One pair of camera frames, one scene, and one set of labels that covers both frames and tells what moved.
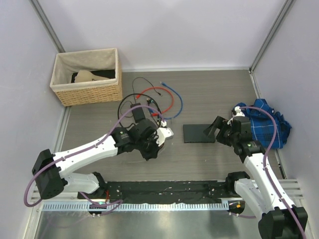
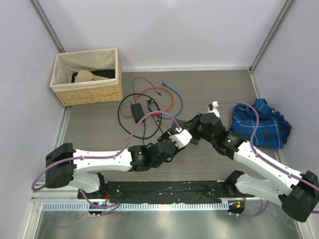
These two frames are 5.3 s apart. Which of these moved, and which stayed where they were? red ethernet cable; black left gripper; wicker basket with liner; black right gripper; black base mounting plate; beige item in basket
Moved: black left gripper; black right gripper
Stayed: black base mounting plate; beige item in basket; wicker basket with liner; red ethernet cable
